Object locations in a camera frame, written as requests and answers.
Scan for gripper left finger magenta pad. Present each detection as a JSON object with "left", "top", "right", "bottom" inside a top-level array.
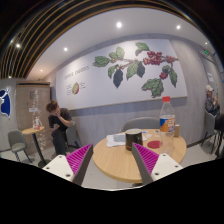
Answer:
[{"left": 44, "top": 144, "right": 93, "bottom": 186}]

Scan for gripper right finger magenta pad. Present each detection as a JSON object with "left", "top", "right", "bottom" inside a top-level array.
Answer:
[{"left": 132, "top": 143, "right": 182, "bottom": 185}]

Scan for red round coaster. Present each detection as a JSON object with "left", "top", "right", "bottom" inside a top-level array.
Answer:
[{"left": 147, "top": 140, "right": 161, "bottom": 149}]

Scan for grey chair under seated person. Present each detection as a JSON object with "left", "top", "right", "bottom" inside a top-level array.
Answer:
[{"left": 66, "top": 121, "right": 80, "bottom": 149}]

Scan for small round side table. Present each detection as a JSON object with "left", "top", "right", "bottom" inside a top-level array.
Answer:
[{"left": 22, "top": 126, "right": 47, "bottom": 168}]

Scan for round wooden table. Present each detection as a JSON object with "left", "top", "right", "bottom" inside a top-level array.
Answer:
[{"left": 93, "top": 129, "right": 187, "bottom": 184}]

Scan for clear drinking glass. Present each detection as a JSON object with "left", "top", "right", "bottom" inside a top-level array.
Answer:
[{"left": 154, "top": 130, "right": 161, "bottom": 142}]

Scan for black mug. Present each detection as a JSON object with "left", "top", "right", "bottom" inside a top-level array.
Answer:
[{"left": 125, "top": 128, "right": 143, "bottom": 151}]

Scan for grey chair behind table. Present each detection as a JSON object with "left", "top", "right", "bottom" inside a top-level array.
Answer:
[{"left": 120, "top": 117, "right": 160, "bottom": 132}]

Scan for small brown cup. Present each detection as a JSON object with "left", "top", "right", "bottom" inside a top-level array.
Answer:
[{"left": 174, "top": 124, "right": 180, "bottom": 137}]

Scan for clear plastic bottle, red cap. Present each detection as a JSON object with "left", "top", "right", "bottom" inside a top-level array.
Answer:
[{"left": 159, "top": 96, "right": 176, "bottom": 156}]

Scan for seated person in black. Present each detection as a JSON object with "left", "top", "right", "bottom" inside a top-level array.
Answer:
[{"left": 46, "top": 101, "right": 72, "bottom": 155}]

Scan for items on side table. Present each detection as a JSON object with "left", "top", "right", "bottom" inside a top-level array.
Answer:
[{"left": 33, "top": 117, "right": 42, "bottom": 130}]

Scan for grey chair at left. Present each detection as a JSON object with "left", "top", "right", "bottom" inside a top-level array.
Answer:
[{"left": 8, "top": 129, "right": 28, "bottom": 160}]

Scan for person with white cap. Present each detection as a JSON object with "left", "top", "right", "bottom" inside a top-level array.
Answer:
[{"left": 205, "top": 85, "right": 220, "bottom": 116}]

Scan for blue wall logo sign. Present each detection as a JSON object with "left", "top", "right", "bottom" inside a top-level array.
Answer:
[{"left": 0, "top": 88, "right": 11, "bottom": 117}]

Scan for coffee plant wall mural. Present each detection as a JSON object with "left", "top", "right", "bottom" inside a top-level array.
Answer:
[{"left": 92, "top": 42, "right": 178, "bottom": 98}]

